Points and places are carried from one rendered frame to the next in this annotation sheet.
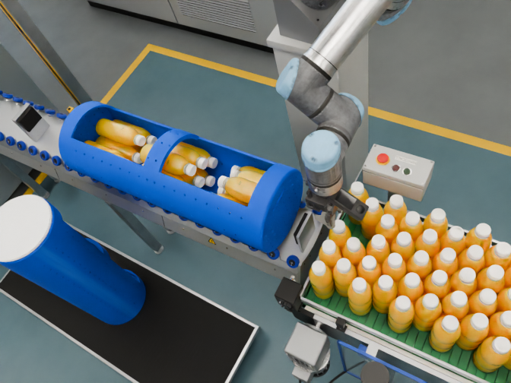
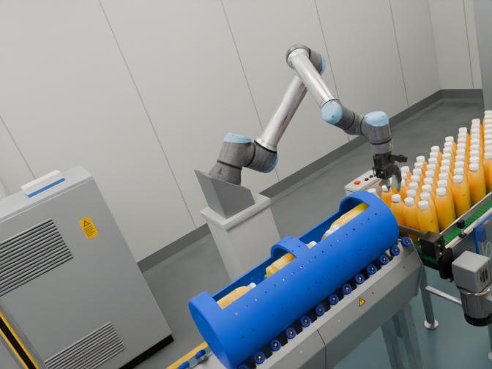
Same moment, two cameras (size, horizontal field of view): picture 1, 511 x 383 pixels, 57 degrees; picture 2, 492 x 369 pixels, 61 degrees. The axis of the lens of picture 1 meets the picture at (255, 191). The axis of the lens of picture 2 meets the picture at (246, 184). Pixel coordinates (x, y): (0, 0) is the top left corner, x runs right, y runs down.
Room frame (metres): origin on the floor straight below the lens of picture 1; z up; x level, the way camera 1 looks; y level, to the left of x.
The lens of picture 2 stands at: (0.72, 1.62, 2.09)
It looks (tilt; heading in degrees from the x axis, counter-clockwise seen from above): 22 degrees down; 287
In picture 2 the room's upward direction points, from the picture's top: 20 degrees counter-clockwise
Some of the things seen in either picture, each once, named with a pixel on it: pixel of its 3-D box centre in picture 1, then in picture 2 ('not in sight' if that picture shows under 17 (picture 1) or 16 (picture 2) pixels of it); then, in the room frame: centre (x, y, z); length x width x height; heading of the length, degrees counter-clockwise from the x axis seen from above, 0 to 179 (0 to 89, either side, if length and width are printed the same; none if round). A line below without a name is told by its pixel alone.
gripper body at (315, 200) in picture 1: (324, 193); (384, 163); (0.63, -0.17, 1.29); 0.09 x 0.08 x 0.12; 42
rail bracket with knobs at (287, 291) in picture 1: (291, 294); (432, 246); (0.52, 0.02, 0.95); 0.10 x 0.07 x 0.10; 132
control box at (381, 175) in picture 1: (397, 172); (366, 187); (0.73, -0.45, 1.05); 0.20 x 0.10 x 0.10; 42
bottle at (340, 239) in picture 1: (340, 239); (400, 216); (0.61, -0.19, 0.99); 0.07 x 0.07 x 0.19
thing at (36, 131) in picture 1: (33, 123); not in sight; (1.67, 0.80, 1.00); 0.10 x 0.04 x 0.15; 132
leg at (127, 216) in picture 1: (137, 226); not in sight; (1.41, 0.66, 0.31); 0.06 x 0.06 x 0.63; 42
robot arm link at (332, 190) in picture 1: (324, 178); (382, 146); (0.62, -0.18, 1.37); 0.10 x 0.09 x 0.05; 132
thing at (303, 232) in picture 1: (304, 232); not in sight; (0.69, -0.10, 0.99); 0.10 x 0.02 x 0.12; 132
